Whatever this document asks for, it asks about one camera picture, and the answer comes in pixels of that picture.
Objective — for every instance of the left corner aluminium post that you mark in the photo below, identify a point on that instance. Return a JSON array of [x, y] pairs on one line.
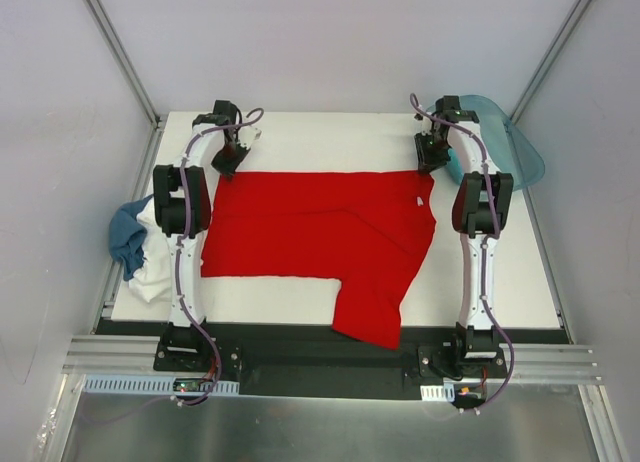
[[118, 51]]

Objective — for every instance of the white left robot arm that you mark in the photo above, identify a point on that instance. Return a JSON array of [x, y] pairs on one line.
[[183, 192]]

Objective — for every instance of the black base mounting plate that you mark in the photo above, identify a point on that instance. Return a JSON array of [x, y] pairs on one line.
[[315, 361]]

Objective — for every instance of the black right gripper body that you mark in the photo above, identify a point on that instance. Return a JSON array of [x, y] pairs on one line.
[[430, 159]]

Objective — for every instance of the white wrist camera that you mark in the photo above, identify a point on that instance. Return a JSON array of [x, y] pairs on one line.
[[248, 136], [425, 123]]

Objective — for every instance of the teal translucent plastic bin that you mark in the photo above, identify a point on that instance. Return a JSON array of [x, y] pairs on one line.
[[509, 149]]

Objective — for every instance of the aluminium rail profile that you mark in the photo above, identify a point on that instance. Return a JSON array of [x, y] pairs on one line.
[[110, 354]]

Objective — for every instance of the right slotted cable duct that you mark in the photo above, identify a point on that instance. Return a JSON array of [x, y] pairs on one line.
[[438, 393]]

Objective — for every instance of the blue t shirt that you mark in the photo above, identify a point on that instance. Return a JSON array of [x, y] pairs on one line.
[[126, 236]]

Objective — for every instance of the slotted cable duct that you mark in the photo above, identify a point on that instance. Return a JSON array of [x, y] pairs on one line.
[[438, 393], [157, 386]]

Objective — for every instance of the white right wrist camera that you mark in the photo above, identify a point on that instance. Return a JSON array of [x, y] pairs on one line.
[[425, 123]]

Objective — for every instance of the left slotted cable duct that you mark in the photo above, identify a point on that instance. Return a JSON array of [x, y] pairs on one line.
[[157, 386]]

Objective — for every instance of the red t shirt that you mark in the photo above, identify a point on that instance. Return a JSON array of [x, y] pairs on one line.
[[371, 231]]

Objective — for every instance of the rolled teal t shirt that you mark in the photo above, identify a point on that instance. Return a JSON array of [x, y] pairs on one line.
[[454, 168]]

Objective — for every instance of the white t shirt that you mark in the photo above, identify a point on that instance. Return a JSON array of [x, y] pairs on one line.
[[151, 283]]

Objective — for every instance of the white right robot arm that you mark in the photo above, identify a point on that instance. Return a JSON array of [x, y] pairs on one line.
[[479, 214]]

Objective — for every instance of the right corner aluminium post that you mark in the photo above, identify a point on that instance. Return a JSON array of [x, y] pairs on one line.
[[556, 47]]

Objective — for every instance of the corner aluminium post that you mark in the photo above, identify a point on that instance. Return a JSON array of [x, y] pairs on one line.
[[118, 51], [556, 47]]

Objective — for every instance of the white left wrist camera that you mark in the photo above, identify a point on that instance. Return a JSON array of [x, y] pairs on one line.
[[248, 136]]

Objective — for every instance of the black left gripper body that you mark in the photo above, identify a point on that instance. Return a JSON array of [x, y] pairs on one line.
[[225, 161]]

